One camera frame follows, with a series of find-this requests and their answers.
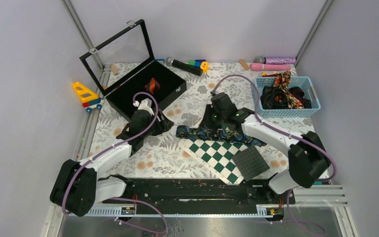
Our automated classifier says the dark blue floral tie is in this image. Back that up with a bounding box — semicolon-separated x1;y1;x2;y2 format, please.
176;125;267;147

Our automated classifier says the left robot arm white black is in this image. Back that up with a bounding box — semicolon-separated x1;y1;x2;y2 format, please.
49;110;174;217

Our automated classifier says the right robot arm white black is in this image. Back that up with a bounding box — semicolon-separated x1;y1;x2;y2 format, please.
201;92;331;203

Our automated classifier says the dark red ties pile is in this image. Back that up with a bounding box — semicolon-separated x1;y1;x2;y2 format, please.
260;86;312;110

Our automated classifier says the floral table mat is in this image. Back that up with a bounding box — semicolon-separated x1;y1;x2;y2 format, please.
86;63;331;180

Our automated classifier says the orange navy striped rolled tie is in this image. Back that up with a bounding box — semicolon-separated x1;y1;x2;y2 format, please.
145;78;161;95

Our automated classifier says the green white chessboard mat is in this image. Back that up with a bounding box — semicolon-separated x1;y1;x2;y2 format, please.
179;139;264;185

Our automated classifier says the green blue block stack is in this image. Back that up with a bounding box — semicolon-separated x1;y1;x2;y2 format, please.
188;60;206;68

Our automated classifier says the grey studded baseplate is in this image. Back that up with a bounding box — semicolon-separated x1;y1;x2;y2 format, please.
232;146;270;181

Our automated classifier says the small wooden block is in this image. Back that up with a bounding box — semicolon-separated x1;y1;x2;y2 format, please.
239;59;250;71

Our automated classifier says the black glitter microphone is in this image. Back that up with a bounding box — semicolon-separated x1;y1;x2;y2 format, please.
165;57;203;76

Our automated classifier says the wooden peg left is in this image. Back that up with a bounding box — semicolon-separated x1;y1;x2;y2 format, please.
111;64;119;76

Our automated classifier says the black display box glass lid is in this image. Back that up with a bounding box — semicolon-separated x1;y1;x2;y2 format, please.
79;19;188;120

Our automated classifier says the red floral tie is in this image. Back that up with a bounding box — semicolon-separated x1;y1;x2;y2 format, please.
273;71;304;109

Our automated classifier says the purple glitter microphone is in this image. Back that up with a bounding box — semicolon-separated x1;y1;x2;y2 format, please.
253;56;297;65

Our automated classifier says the yellow toy truck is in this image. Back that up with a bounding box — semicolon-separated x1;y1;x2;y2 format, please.
72;81;104;113

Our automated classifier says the light blue plastic basket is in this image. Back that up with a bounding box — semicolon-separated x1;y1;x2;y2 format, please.
252;76;321;118

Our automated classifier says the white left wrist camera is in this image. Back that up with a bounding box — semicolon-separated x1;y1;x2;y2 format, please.
133;98;154;116

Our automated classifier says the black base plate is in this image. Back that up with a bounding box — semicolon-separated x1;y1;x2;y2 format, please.
122;178;296;215

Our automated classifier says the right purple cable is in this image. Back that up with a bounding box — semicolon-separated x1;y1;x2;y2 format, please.
210;74;338;237

